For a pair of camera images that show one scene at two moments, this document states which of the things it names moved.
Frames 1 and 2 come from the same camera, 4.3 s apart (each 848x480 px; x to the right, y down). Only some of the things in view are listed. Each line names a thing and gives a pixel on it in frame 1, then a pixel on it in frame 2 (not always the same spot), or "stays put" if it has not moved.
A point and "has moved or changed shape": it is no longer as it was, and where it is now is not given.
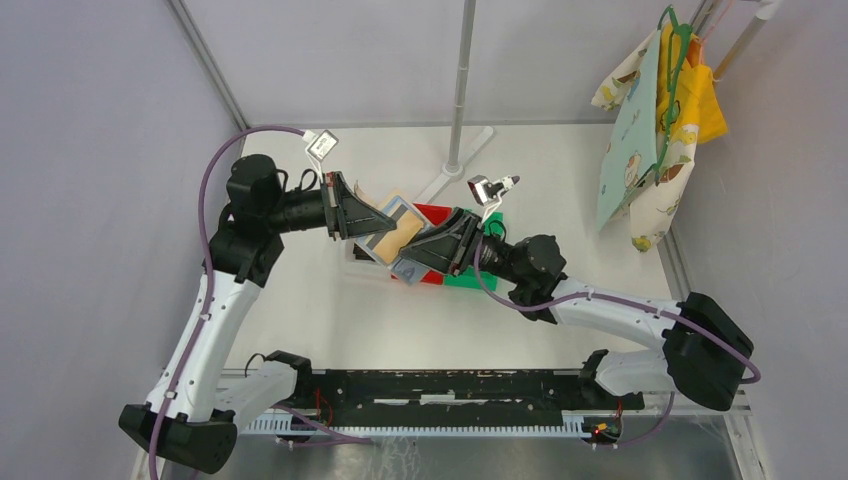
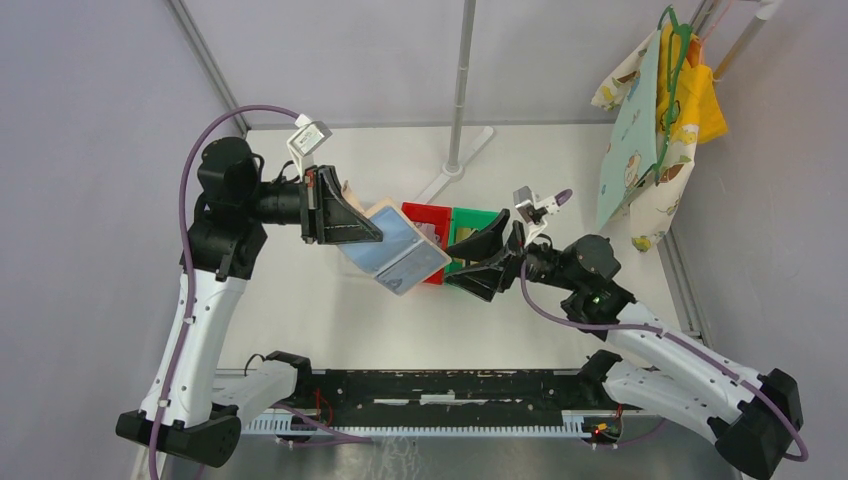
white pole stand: (455, 169) stays put
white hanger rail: (764, 11) stays put
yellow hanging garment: (695, 100) stays put
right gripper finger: (438, 254) → (483, 282)
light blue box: (385, 244) has moved or changed shape
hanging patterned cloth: (645, 172) stays put
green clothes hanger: (677, 42) stays put
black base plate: (443, 397) stays put
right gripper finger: (449, 236) → (484, 243)
